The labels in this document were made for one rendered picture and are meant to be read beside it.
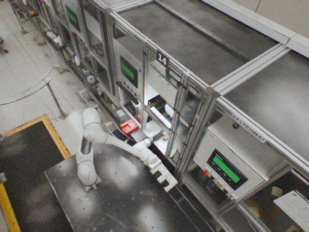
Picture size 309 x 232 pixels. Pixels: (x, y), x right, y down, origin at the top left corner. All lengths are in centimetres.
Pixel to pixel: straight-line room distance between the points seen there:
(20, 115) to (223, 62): 340
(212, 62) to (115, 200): 159
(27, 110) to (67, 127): 80
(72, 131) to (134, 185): 166
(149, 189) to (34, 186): 166
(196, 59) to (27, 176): 275
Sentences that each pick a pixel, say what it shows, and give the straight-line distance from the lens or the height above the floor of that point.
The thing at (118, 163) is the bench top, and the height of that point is 68.
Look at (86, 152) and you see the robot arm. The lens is 213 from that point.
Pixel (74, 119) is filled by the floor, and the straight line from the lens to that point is 366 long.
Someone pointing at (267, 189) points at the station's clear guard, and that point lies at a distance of 140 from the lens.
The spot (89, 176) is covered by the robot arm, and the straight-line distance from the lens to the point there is 212.
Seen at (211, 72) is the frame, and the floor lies 201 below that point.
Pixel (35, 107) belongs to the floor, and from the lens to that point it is 406.
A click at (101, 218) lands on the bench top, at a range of 222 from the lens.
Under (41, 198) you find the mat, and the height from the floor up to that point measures 1.
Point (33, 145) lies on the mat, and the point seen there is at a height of 1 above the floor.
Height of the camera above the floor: 283
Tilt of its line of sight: 53 degrees down
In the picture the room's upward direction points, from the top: 5 degrees clockwise
